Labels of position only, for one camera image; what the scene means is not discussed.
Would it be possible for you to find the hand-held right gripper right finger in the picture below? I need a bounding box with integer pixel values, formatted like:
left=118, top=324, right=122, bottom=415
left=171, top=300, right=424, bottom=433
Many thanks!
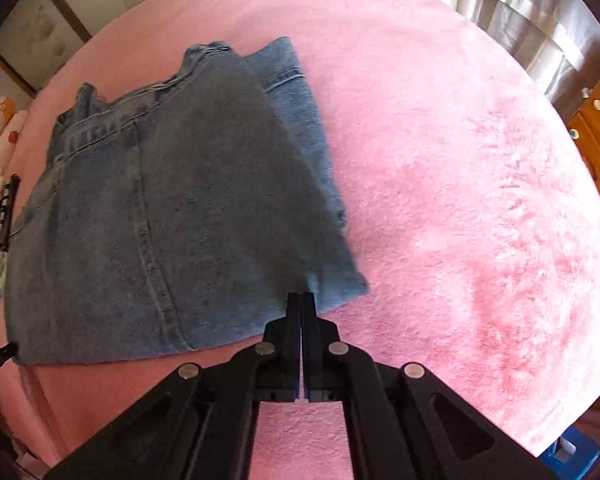
left=300, top=292, right=561, bottom=480

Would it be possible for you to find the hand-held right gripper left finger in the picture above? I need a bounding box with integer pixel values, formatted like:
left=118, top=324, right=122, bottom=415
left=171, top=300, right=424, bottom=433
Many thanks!
left=45, top=292, right=301, bottom=480

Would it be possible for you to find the blue denim jacket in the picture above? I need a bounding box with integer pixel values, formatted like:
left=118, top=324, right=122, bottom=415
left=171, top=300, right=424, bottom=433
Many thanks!
left=5, top=36, right=371, bottom=367

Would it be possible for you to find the pink bed sheet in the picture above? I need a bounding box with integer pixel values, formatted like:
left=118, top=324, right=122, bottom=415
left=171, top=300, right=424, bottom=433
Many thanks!
left=0, top=0, right=600, bottom=480

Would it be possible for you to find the pink cartoon print quilt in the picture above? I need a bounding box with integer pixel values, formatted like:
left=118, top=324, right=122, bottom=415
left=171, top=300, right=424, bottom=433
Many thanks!
left=0, top=97, right=31, bottom=182

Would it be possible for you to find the blue plastic stool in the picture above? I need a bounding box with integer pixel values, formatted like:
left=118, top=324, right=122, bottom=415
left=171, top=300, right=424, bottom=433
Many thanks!
left=536, top=426, right=600, bottom=477

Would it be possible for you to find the beige curtain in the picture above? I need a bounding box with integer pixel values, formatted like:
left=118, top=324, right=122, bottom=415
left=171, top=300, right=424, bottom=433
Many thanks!
left=380, top=0, right=600, bottom=112

